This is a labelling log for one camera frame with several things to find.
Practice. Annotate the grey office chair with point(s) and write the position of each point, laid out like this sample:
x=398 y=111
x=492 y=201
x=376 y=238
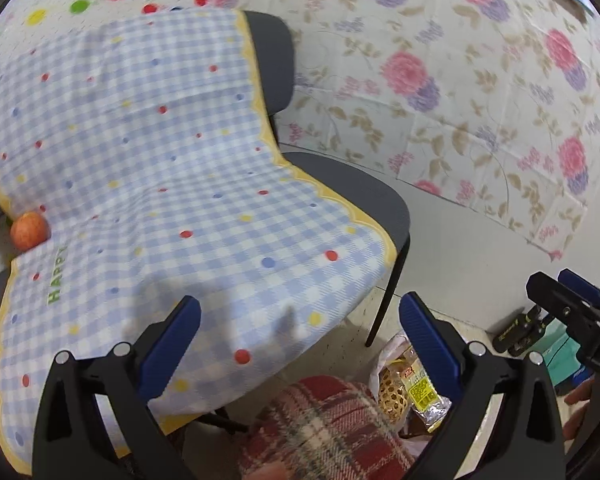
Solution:
x=340 y=185

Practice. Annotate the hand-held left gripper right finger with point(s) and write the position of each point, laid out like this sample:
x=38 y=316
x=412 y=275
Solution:
x=425 y=342

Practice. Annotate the teal paper bag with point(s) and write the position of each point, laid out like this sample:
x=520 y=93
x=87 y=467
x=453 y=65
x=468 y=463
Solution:
x=562 y=355

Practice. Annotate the floral wall sheet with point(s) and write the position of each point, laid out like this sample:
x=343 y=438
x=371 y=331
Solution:
x=430 y=35

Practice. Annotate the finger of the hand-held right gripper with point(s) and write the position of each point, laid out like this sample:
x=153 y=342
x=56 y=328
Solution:
x=582 y=287
x=560 y=300

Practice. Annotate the blue printed box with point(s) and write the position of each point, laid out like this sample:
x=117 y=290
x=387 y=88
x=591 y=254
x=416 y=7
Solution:
x=576 y=375

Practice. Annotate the blue checkered dotted cloth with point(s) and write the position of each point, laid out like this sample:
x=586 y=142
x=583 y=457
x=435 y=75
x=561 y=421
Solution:
x=155 y=160

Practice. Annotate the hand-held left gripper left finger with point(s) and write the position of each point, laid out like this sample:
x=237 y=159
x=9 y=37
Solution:
x=172 y=340

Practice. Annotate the person's right hand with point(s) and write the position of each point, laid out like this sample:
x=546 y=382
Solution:
x=580 y=402

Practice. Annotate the red apple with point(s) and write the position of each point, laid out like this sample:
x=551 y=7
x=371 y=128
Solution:
x=29 y=231

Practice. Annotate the plastic lined trash bin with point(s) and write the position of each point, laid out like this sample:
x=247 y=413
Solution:
x=387 y=360

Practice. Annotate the person's plaid trouser leg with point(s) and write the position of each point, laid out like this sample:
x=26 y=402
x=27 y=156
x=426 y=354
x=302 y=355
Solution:
x=325 y=425

